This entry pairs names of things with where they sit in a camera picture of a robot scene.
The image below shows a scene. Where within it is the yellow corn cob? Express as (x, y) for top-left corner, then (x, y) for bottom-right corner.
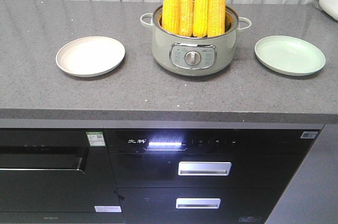
(179, 0), (193, 37)
(207, 0), (226, 37)
(193, 0), (209, 38)
(162, 0), (180, 34)

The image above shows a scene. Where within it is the green electric cooking pot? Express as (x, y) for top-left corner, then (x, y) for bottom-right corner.
(140, 6), (252, 77)

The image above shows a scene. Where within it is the black disinfection cabinet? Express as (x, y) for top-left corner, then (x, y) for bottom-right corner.
(104, 128), (320, 223)

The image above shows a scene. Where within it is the green energy label sticker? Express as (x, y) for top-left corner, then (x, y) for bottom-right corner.
(86, 132), (106, 147)

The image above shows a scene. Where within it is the beige round plate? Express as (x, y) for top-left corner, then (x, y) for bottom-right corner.
(55, 36), (126, 78)

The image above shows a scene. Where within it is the green round plate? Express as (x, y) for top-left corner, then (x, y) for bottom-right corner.
(255, 35), (326, 76)

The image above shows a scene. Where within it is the grey stone countertop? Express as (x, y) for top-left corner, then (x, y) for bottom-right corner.
(1, 0), (337, 124)

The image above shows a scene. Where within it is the grey right cabinet door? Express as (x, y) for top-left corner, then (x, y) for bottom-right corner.
(266, 125), (337, 223)

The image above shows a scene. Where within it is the upper silver drawer handle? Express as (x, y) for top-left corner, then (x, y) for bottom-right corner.
(178, 162), (232, 176)

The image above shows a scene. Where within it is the silver drawer handle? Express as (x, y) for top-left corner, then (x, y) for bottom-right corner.
(176, 198), (221, 209)
(178, 162), (232, 176)

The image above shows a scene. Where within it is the lower silver drawer handle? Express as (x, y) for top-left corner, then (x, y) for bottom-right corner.
(176, 198), (221, 209)

